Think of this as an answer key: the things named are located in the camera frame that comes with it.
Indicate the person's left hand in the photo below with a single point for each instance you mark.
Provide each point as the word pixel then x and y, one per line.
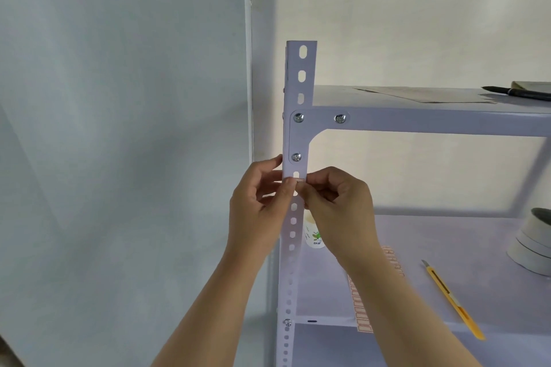
pixel 247 212

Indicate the person's right hand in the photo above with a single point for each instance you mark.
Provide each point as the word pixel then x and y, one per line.
pixel 348 220

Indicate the person's right thumb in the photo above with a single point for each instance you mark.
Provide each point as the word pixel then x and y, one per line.
pixel 316 194

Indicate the person's left thumb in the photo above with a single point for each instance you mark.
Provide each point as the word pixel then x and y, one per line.
pixel 269 165

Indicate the small white sticker label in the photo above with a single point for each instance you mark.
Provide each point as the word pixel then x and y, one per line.
pixel 300 180

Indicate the person's right forearm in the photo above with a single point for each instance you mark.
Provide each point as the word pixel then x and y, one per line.
pixel 400 319

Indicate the person's left forearm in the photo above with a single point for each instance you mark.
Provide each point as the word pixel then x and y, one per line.
pixel 206 315

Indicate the silver round-head screw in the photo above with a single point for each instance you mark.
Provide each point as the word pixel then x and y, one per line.
pixel 298 117
pixel 340 118
pixel 287 323
pixel 296 157

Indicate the small white plastic bottle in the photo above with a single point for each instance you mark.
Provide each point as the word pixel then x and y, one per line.
pixel 314 235

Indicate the white vertical corner trim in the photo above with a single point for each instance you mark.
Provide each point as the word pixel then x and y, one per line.
pixel 248 57

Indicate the red-striped label sheet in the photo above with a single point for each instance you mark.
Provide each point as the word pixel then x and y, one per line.
pixel 360 315

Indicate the white metal rack shelf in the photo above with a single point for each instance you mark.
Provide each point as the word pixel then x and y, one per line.
pixel 430 119
pixel 452 259

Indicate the yellow utility knife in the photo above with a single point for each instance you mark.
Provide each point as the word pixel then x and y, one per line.
pixel 452 298

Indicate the white tape roll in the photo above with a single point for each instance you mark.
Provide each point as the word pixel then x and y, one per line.
pixel 538 224
pixel 527 261
pixel 533 246

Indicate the black pen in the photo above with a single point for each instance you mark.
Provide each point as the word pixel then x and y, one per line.
pixel 516 92

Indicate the beige notebook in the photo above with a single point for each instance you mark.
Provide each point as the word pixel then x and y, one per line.
pixel 533 86

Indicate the white metal corner bracket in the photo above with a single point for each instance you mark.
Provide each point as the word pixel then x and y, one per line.
pixel 301 138

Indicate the white perforated metal rack post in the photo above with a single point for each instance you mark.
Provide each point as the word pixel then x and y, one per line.
pixel 301 91

